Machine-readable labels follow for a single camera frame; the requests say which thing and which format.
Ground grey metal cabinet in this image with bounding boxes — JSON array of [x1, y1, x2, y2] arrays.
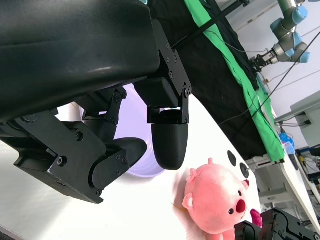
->
[[273, 90, 320, 151]]

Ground blue plastic box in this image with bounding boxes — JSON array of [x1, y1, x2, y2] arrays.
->
[[278, 132, 296, 155]]

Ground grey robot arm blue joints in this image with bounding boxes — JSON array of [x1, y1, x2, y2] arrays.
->
[[249, 0, 312, 74]]

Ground white desk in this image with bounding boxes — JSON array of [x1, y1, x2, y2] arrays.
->
[[246, 155, 320, 227]]

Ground pink plush doll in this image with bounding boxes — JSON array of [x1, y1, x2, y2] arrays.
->
[[181, 157, 263, 240]]

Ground purple plastic plate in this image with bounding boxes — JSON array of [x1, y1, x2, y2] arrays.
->
[[49, 83, 166, 179]]

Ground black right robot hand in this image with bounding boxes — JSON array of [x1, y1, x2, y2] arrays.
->
[[233, 206, 320, 240]]

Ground black metal pole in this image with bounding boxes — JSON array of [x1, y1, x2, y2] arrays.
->
[[172, 0, 251, 50]]

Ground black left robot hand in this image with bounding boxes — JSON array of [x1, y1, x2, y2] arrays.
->
[[0, 0, 193, 205]]

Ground black round table grommet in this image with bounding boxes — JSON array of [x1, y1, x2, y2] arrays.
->
[[226, 149, 238, 166], [239, 162, 250, 179]]

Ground green cloth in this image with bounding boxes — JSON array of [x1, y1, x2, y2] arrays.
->
[[183, 0, 286, 163]]

